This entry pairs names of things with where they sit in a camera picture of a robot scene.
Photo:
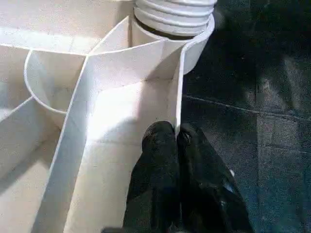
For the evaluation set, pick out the black work mat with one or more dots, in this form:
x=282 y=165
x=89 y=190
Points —
x=252 y=121

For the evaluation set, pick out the white plastic table top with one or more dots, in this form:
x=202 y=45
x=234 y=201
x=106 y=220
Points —
x=58 y=97

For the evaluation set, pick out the white plastic table leg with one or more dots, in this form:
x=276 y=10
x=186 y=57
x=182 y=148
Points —
x=175 y=17

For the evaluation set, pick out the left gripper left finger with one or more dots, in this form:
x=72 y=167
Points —
x=155 y=184

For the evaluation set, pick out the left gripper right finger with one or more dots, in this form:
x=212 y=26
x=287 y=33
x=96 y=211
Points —
x=209 y=194

